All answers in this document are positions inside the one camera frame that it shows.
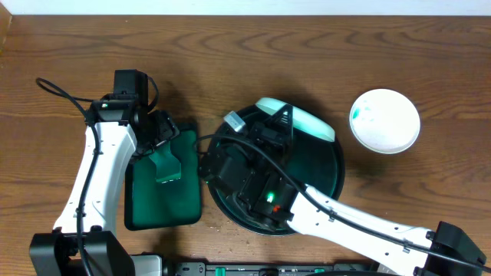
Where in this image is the green rectangular tray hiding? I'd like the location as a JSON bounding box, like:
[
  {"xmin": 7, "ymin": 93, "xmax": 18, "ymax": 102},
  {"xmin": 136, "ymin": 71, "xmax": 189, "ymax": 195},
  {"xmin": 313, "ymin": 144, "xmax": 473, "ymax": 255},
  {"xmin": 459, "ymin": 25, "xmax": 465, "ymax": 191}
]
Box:
[{"xmin": 124, "ymin": 123, "xmax": 202, "ymax": 231}]

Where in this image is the white plate top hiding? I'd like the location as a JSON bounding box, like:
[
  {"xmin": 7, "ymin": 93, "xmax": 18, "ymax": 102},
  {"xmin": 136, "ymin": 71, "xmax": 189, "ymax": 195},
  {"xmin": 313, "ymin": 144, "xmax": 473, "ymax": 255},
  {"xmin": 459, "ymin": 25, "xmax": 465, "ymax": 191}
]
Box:
[{"xmin": 349, "ymin": 88, "xmax": 421, "ymax": 155}]

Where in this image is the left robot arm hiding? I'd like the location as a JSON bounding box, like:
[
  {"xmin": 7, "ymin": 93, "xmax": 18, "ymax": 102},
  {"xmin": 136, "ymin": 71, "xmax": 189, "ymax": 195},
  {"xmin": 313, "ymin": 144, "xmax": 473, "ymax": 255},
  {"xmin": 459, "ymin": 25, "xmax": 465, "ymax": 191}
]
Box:
[{"xmin": 29, "ymin": 101, "xmax": 179, "ymax": 275}]

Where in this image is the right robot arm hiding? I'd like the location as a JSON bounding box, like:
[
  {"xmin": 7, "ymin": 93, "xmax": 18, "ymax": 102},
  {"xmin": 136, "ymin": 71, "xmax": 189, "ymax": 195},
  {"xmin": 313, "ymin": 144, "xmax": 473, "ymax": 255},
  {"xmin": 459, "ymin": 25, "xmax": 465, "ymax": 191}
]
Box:
[{"xmin": 199, "ymin": 98, "xmax": 487, "ymax": 275}]

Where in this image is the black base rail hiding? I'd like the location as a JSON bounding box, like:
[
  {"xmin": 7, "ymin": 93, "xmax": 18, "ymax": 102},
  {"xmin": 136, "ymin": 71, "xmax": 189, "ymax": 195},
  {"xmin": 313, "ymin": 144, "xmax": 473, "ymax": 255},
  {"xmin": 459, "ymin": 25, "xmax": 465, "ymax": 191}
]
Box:
[{"xmin": 173, "ymin": 261, "xmax": 383, "ymax": 276}]

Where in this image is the green sponge cloth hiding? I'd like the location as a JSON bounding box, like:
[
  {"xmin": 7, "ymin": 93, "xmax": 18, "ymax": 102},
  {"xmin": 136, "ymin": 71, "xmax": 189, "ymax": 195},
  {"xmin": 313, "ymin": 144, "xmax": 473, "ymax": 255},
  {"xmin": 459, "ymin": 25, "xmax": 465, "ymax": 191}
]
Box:
[{"xmin": 149, "ymin": 143, "xmax": 181, "ymax": 183}]

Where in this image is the round black tray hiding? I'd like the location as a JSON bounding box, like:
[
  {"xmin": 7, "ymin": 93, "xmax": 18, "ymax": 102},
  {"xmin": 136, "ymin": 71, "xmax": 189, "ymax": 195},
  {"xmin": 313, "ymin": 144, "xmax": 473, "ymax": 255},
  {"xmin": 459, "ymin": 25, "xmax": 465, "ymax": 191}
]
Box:
[{"xmin": 206, "ymin": 103, "xmax": 346, "ymax": 237}]

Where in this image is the white plate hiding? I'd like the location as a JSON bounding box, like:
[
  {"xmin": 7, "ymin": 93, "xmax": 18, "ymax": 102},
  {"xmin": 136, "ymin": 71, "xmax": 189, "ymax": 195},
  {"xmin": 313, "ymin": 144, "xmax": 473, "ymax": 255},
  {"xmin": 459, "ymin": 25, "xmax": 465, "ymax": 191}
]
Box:
[
  {"xmin": 255, "ymin": 97, "xmax": 335, "ymax": 143},
  {"xmin": 349, "ymin": 88, "xmax": 421, "ymax": 155}
]

